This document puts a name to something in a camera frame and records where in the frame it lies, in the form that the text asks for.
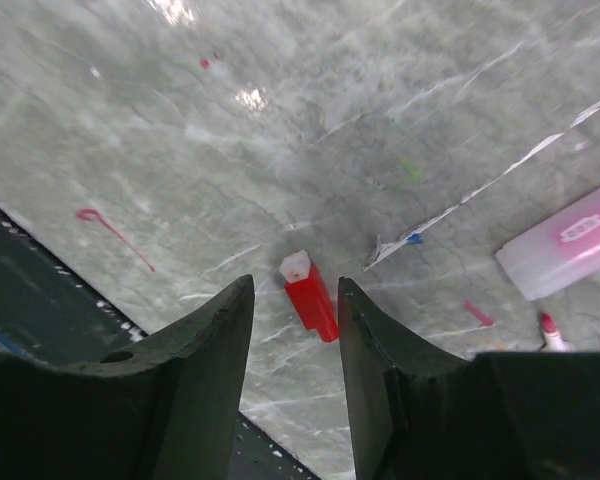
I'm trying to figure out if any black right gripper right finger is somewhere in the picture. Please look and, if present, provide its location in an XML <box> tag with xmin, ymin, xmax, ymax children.
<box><xmin>338</xmin><ymin>278</ymin><xmax>600</xmax><ymax>479</ymax></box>

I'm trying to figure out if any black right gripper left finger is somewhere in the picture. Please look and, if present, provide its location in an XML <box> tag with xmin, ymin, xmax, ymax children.
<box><xmin>0</xmin><ymin>275</ymin><xmax>255</xmax><ymax>479</ymax></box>

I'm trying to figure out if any thin white red pen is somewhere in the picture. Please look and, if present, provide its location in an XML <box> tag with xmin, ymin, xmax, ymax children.
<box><xmin>539</xmin><ymin>312</ymin><xmax>575</xmax><ymax>352</ymax></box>

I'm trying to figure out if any red marker cap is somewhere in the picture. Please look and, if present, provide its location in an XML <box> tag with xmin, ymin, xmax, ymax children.
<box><xmin>279</xmin><ymin>250</ymin><xmax>339</xmax><ymax>343</ymax></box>

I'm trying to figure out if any pink highlighter pen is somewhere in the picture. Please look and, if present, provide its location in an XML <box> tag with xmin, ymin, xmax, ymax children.
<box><xmin>496</xmin><ymin>188</ymin><xmax>600</xmax><ymax>301</ymax></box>

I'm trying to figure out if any black base bar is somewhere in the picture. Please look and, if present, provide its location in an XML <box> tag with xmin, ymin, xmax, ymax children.
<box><xmin>0</xmin><ymin>210</ymin><xmax>312</xmax><ymax>479</ymax></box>

